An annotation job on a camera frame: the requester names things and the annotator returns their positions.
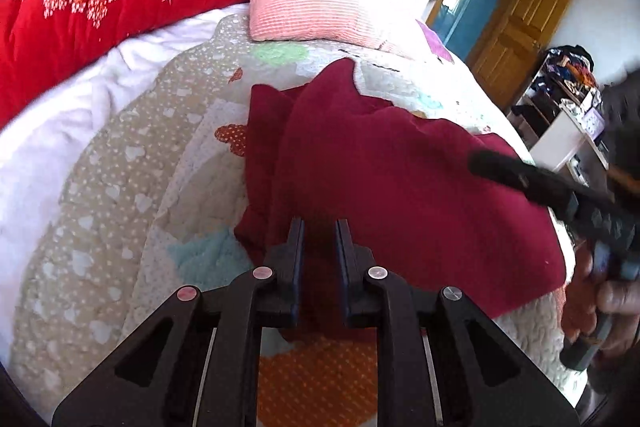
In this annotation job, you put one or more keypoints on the red floral quilt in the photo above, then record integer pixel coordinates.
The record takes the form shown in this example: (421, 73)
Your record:
(100, 49)

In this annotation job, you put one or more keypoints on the white cabinet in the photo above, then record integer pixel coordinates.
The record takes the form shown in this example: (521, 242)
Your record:
(560, 139)

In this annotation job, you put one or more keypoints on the person's right hand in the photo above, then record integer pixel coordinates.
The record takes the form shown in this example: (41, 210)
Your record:
(622, 304)

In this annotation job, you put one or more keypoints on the purple cloth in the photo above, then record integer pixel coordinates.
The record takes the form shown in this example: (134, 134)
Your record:
(435, 43)

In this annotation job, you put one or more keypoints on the dark red sweater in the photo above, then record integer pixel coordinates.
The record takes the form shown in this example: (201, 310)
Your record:
(400, 187)

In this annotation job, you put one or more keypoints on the open shelf rack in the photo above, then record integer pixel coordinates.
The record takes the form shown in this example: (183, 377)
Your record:
(530, 114)

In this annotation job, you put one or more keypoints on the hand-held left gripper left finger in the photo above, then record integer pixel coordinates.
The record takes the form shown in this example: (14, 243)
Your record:
(299, 267)

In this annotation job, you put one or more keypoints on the patchwork quilted bedspread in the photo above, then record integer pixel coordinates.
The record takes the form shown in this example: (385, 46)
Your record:
(125, 207)

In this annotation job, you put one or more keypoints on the wooden door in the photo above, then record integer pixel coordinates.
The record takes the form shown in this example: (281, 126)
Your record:
(525, 32)

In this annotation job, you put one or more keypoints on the pile of colourful clothes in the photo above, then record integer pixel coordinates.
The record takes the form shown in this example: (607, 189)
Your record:
(570, 74)

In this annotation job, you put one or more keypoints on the white bed sheet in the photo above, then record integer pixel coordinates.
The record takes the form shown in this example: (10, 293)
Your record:
(40, 157)

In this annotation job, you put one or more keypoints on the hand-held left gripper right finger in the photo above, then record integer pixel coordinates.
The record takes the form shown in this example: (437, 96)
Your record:
(341, 267)

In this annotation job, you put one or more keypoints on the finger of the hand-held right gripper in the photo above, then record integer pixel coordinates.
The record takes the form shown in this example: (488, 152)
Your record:
(520, 179)

